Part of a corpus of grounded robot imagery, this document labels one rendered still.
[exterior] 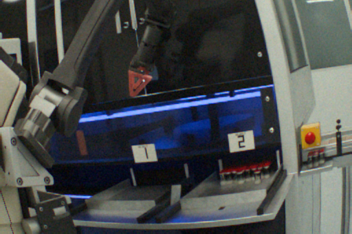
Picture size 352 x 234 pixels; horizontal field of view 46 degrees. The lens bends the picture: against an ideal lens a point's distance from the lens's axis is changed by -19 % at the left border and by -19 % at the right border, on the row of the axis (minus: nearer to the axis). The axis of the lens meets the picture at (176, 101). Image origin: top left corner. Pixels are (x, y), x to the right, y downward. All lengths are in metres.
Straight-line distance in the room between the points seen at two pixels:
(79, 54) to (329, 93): 5.36
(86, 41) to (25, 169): 0.29
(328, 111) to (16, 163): 5.56
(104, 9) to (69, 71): 0.14
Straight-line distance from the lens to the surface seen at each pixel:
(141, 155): 1.68
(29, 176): 0.83
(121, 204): 1.47
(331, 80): 6.10
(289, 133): 1.52
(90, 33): 0.92
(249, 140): 1.55
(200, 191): 1.53
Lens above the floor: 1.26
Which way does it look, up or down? 3 degrees down
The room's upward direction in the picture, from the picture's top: 10 degrees counter-clockwise
